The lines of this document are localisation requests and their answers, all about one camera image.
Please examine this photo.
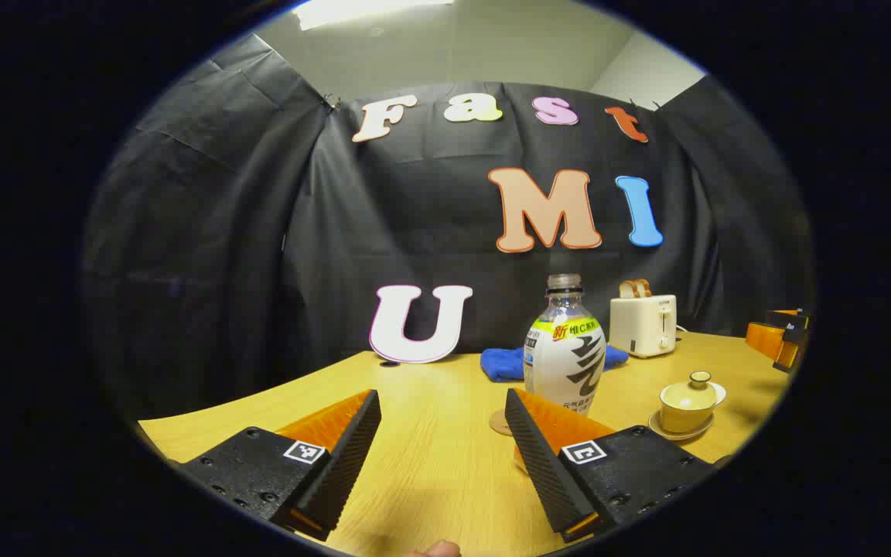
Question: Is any clear water bottle white label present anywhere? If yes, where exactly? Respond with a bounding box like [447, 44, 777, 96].
[524, 273, 607, 416]

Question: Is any white toaster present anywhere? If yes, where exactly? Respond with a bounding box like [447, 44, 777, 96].
[609, 294, 678, 359]

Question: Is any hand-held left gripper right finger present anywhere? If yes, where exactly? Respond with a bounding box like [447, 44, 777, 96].
[505, 388, 717, 544]

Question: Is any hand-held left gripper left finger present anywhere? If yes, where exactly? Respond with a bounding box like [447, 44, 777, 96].
[171, 389, 382, 542]

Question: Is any black backdrop cloth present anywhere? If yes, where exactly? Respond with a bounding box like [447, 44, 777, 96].
[84, 32, 814, 422]

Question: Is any ceiling light panel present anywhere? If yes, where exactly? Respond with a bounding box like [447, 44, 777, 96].
[295, 0, 454, 30]

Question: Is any cream ceramic teacup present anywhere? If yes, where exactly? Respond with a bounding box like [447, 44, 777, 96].
[659, 382, 727, 434]

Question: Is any blue folded towel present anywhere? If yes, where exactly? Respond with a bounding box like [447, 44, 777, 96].
[480, 345, 630, 383]

